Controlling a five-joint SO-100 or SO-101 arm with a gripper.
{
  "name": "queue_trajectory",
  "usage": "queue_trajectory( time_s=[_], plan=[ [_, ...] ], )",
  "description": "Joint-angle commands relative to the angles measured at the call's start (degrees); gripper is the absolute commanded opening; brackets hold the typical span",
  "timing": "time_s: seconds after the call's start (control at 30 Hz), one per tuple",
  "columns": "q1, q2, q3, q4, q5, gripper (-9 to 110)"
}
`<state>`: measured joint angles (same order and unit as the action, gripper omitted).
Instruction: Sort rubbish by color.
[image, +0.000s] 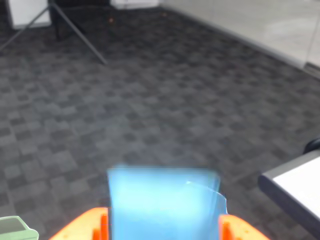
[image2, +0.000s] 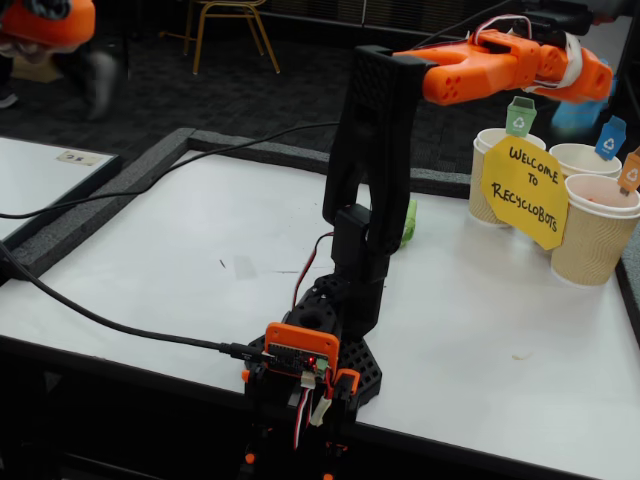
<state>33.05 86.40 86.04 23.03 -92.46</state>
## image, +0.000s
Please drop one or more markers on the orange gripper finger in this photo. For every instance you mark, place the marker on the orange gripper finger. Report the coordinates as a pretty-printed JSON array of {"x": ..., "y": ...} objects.
[
  {"x": 240, "y": 228},
  {"x": 82, "y": 227}
]

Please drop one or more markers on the blue paper parcel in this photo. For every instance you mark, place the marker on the blue paper parcel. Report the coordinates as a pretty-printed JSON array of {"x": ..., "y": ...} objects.
[{"x": 162, "y": 205}]

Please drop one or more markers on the white side table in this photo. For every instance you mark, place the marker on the white side table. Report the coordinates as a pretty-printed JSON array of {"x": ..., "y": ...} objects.
[{"x": 297, "y": 190}]

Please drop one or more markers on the black round wheel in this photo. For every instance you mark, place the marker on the black round wheel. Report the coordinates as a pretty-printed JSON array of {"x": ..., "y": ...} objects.
[{"x": 313, "y": 145}]

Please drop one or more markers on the black slanted stand bar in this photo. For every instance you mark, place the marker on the black slanted stand bar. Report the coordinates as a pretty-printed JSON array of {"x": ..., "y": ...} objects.
[
  {"x": 82, "y": 37},
  {"x": 22, "y": 30}
]

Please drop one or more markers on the white low cabinet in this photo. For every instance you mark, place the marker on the white low cabinet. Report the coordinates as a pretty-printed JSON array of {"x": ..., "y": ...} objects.
[{"x": 135, "y": 3}]

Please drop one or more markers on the black upright stand post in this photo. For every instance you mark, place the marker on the black upright stand post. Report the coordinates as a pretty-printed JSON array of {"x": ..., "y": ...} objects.
[{"x": 57, "y": 22}]

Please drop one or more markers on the white panel with black frame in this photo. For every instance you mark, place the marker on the white panel with black frame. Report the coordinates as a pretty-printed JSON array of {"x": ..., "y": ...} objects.
[{"x": 27, "y": 15}]

